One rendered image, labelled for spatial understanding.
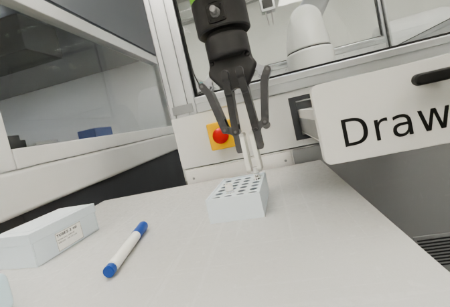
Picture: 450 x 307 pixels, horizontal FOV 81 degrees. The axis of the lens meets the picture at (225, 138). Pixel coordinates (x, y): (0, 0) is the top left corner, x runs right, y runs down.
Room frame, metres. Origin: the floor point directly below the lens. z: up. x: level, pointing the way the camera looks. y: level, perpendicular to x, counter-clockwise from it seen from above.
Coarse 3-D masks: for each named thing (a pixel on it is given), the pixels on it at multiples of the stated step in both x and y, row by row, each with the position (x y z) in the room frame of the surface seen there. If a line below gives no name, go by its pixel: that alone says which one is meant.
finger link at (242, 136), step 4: (244, 132) 0.47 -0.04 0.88; (240, 136) 0.45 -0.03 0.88; (244, 136) 0.46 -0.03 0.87; (240, 140) 0.45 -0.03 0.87; (244, 140) 0.45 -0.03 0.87; (244, 144) 0.45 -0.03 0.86; (244, 148) 0.45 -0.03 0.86; (244, 152) 0.45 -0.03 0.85; (248, 152) 0.47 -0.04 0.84; (244, 156) 0.45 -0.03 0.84; (248, 156) 0.46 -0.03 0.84; (244, 160) 0.45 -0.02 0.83; (248, 160) 0.45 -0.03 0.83; (248, 164) 0.45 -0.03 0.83; (248, 168) 0.45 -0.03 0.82; (248, 172) 0.45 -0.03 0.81
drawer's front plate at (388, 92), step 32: (416, 64) 0.33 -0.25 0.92; (448, 64) 0.33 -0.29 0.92; (320, 96) 0.35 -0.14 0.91; (352, 96) 0.34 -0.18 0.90; (384, 96) 0.34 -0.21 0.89; (416, 96) 0.33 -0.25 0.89; (448, 96) 0.33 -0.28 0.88; (320, 128) 0.35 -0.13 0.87; (352, 128) 0.35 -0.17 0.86; (384, 128) 0.34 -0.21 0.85; (416, 128) 0.33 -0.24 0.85; (448, 128) 0.33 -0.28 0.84; (352, 160) 0.35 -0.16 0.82
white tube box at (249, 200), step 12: (228, 180) 0.50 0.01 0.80; (240, 180) 0.48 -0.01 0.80; (252, 180) 0.46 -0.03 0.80; (264, 180) 0.45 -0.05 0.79; (216, 192) 0.43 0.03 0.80; (240, 192) 0.40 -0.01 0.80; (252, 192) 0.39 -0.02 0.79; (264, 192) 0.42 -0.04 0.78; (216, 204) 0.39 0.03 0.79; (228, 204) 0.38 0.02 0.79; (240, 204) 0.38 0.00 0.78; (252, 204) 0.37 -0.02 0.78; (264, 204) 0.39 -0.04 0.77; (216, 216) 0.39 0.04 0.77; (228, 216) 0.38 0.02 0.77; (240, 216) 0.38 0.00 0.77; (252, 216) 0.37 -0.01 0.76; (264, 216) 0.37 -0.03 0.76
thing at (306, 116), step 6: (306, 108) 0.69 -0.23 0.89; (312, 108) 0.69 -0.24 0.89; (300, 114) 0.66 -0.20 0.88; (306, 114) 0.57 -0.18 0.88; (312, 114) 0.49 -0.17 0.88; (300, 120) 0.67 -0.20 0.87; (306, 120) 0.57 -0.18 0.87; (312, 120) 0.49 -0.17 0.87; (306, 126) 0.58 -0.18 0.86; (312, 126) 0.50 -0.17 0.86; (306, 132) 0.60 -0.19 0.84; (312, 132) 0.52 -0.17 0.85; (318, 138) 0.47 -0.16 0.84
